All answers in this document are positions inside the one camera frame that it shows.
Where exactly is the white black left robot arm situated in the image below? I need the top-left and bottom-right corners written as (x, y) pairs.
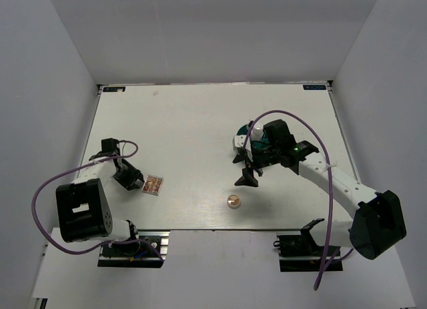
top-left (55, 138), bottom-right (144, 255)

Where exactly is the teal round organizer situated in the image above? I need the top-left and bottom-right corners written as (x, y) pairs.
top-left (236, 121), bottom-right (270, 149)

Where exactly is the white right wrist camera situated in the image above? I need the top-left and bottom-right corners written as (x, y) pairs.
top-left (232, 135), bottom-right (250, 153)

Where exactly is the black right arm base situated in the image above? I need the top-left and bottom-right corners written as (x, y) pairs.
top-left (273, 218), bottom-right (325, 272)

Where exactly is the dark table logo sticker left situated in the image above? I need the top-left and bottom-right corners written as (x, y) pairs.
top-left (102, 86), bottom-right (125, 93)

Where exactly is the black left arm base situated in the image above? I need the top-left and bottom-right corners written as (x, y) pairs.
top-left (97, 230), bottom-right (169, 268)

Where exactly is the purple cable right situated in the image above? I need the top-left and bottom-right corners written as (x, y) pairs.
top-left (242, 109), bottom-right (354, 292)

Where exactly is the dark table logo sticker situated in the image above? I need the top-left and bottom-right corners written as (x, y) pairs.
top-left (102, 86), bottom-right (125, 93)
top-left (302, 84), bottom-right (327, 91)

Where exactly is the square eyeshadow palette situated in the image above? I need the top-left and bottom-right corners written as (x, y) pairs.
top-left (142, 175), bottom-right (164, 196)

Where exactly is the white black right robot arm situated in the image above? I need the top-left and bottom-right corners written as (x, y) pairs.
top-left (232, 119), bottom-right (407, 260)

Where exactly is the dark table logo sticker right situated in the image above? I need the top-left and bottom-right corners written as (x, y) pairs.
top-left (302, 84), bottom-right (327, 91)

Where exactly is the round beige eyeshadow compact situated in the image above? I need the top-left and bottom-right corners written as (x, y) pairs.
top-left (227, 195), bottom-right (241, 209)

